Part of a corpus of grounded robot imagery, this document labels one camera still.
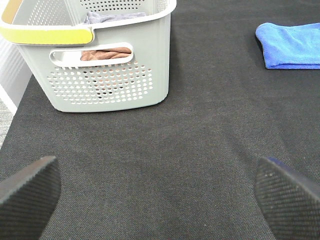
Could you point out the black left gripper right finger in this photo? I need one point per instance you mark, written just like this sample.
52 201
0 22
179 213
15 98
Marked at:
288 200

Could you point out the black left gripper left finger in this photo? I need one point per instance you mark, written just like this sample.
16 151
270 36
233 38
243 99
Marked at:
28 199

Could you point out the blue towel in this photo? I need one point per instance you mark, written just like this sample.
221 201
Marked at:
290 47

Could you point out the black table cloth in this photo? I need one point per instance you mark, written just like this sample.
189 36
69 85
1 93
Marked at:
183 169

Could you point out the grey perforated laundry basket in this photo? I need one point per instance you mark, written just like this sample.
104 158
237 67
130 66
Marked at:
51 35

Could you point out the brown towel in basket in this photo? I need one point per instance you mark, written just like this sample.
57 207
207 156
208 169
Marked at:
105 54

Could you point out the grey towel in basket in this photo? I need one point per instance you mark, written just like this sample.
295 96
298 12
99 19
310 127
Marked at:
96 18

